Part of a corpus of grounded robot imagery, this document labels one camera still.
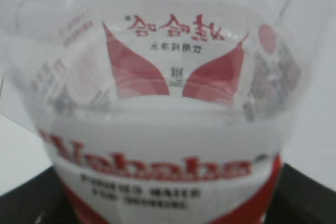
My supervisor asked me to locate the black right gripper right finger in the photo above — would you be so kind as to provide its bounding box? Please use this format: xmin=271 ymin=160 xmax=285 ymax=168
xmin=265 ymin=164 xmax=335 ymax=224

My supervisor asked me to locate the clear Wahaha water bottle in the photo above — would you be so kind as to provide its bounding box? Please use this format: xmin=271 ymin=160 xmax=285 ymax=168
xmin=1 ymin=0 xmax=302 ymax=223

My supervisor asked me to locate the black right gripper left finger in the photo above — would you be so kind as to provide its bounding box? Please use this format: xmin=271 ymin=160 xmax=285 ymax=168
xmin=1 ymin=167 xmax=79 ymax=224

